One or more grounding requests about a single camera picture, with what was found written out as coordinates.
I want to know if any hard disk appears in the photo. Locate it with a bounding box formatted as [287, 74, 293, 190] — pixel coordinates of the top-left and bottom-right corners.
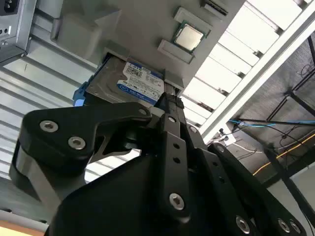
[73, 54, 166, 108]

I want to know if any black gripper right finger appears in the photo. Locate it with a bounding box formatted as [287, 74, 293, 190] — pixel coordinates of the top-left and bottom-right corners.
[176, 97, 309, 236]

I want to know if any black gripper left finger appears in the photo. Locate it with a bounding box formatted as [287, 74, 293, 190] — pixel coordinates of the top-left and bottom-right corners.
[9, 92, 193, 224]

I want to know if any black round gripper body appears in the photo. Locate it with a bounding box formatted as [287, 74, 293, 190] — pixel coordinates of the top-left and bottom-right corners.
[46, 147, 309, 236]

